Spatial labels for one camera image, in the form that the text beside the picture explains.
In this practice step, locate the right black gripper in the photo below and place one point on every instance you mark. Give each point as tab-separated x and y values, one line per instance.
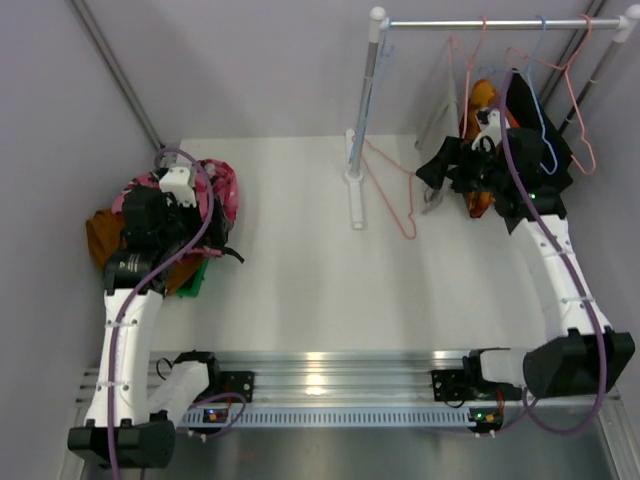
448	160

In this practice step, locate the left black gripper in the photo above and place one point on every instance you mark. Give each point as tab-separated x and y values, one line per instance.
198	220

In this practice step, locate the brown trousers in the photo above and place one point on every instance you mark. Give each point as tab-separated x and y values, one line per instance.
103	237

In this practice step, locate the grey trousers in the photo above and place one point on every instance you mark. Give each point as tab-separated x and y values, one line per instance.
441	116

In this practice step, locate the pink camouflage trousers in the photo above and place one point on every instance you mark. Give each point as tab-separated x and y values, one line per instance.
213	177

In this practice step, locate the light blue wire hanger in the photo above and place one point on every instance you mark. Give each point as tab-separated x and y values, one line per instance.
376	51

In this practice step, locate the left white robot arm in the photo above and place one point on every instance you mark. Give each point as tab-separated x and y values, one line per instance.
127	426

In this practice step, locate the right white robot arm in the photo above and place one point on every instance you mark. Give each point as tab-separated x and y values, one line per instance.
582	354

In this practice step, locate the orange camouflage trousers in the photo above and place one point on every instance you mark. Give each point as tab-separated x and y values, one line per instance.
482	95

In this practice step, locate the black trousers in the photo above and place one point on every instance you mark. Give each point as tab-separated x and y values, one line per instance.
520	107

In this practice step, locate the green plastic tray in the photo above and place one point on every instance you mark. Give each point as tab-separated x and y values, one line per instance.
191	288

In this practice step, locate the white clothes rack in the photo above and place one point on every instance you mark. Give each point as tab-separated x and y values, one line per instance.
622	25

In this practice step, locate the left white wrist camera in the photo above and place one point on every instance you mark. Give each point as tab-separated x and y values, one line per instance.
180	182

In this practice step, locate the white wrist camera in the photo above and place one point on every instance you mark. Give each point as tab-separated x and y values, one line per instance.
180	182
489	123

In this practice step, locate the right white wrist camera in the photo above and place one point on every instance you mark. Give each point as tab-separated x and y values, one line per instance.
489	123

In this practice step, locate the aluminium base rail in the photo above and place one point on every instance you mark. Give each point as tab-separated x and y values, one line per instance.
315	390

